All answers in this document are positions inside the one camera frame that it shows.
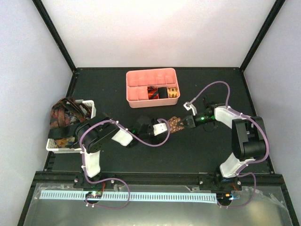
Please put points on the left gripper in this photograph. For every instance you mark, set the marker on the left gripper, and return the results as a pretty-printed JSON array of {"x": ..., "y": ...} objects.
[{"x": 154, "y": 140}]

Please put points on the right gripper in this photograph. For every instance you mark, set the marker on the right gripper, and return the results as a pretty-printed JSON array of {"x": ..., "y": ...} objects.
[{"x": 191, "y": 121}]

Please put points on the brown floral tie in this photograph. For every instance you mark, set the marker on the brown floral tie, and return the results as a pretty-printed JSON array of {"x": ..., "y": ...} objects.
[{"x": 175, "y": 124}]

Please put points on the pink divided organizer box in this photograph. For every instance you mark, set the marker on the pink divided organizer box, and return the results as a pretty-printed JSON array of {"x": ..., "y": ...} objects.
[{"x": 138, "y": 81}]

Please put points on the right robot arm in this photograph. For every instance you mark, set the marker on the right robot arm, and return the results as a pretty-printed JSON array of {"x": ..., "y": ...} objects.
[{"x": 249, "y": 143}]

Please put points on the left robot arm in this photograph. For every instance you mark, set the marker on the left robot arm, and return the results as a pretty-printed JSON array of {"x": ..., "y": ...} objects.
[{"x": 93, "y": 136}]

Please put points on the pile of dark ties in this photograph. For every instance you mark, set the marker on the pile of dark ties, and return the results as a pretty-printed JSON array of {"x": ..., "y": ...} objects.
[{"x": 64, "y": 114}]

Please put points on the yellow black rolled tie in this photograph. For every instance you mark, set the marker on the yellow black rolled tie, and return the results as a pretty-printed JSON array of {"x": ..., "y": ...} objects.
[{"x": 172, "y": 92}]

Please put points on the orange black rolled tie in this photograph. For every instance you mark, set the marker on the orange black rolled tie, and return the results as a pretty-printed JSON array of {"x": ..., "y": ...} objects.
[{"x": 152, "y": 92}]

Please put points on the white basket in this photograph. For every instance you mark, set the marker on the white basket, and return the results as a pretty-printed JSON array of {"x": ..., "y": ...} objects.
[{"x": 52, "y": 147}]

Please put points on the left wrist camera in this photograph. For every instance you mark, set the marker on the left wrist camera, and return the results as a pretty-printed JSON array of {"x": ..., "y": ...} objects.
[{"x": 160, "y": 128}]

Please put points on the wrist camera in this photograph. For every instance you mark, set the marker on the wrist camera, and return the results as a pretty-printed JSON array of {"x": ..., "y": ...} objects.
[
  {"x": 160, "y": 128},
  {"x": 190, "y": 107}
]

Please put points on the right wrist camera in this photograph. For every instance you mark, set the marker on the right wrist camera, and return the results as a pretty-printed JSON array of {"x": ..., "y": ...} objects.
[{"x": 190, "y": 107}]

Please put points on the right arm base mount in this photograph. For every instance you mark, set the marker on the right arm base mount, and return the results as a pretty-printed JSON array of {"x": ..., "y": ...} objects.
[{"x": 226, "y": 189}]

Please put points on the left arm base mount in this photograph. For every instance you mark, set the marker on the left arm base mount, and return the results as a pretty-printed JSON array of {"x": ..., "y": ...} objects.
[{"x": 94, "y": 183}]

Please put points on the light blue slotted cable duct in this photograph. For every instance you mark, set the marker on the light blue slotted cable duct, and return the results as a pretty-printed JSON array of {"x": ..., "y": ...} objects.
[{"x": 125, "y": 196}]

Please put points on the right black frame post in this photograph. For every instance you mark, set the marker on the right black frame post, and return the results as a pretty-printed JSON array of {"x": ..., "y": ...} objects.
[{"x": 262, "y": 33}]

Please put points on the black frame post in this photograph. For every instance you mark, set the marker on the black frame post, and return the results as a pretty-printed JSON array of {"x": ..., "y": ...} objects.
[
  {"x": 262, "y": 33},
  {"x": 54, "y": 33}
]

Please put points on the left black frame post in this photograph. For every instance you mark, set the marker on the left black frame post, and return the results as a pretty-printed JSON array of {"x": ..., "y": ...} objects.
[{"x": 54, "y": 33}]

